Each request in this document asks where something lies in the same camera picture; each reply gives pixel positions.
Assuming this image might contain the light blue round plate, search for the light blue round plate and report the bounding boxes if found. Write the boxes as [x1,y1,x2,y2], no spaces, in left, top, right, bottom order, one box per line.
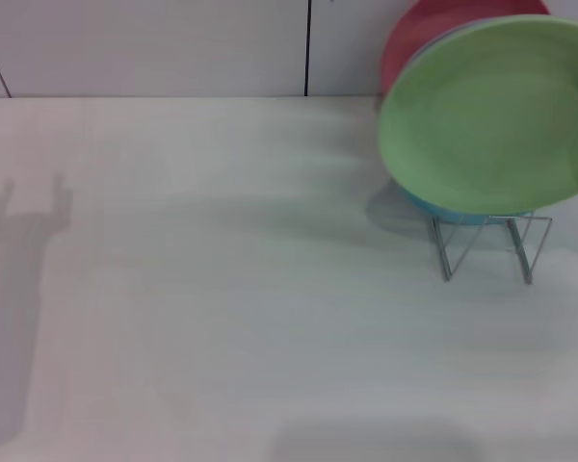
[398,185,536,226]

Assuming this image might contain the red round plate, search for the red round plate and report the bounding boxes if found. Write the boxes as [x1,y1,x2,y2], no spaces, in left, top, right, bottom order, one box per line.
[380,0,553,97]

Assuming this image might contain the green round plate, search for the green round plate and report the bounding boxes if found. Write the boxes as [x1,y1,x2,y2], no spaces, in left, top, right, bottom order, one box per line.
[378,13,578,216]

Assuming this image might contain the purple round plate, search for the purple round plate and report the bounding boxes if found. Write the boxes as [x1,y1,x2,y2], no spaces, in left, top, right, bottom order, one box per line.
[399,17,483,78]

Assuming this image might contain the silver wire plate rack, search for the silver wire plate rack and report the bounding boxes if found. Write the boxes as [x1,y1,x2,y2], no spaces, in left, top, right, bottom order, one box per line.
[428,214,554,285]

